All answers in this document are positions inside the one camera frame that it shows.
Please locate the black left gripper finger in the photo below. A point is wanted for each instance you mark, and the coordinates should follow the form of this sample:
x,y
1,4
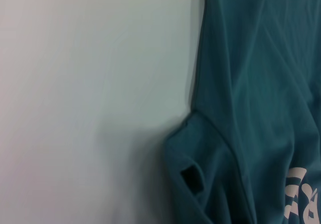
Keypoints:
x,y
192,180

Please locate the teal FREE! print t-shirt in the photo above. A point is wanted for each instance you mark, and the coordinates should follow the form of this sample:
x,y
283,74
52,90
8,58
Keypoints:
x,y
250,96

